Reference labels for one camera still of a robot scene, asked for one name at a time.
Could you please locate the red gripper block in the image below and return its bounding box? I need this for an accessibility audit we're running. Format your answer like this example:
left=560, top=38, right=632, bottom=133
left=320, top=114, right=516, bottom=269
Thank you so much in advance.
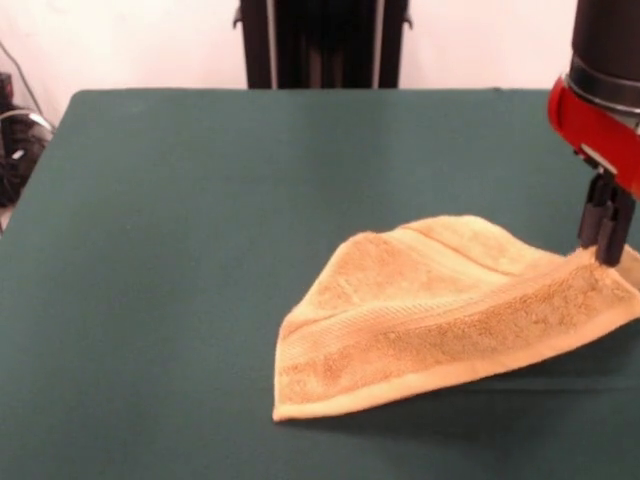
left=547, top=74, right=640, bottom=266

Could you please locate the tan terry towel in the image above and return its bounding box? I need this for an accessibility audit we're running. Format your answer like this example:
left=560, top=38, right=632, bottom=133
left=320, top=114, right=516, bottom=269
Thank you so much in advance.
left=271, top=214, right=640, bottom=424

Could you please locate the dark green table cloth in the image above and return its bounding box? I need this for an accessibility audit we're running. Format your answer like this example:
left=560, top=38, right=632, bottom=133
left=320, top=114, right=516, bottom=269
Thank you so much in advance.
left=0, top=88, right=640, bottom=480

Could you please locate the black equipment pile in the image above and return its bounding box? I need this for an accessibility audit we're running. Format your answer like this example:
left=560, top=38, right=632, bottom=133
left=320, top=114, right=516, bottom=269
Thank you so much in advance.
left=0, top=72, right=55, bottom=209

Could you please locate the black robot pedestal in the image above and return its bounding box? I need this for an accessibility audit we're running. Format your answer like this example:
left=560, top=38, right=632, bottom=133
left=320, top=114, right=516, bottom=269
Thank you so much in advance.
left=232, top=0, right=414, bottom=91

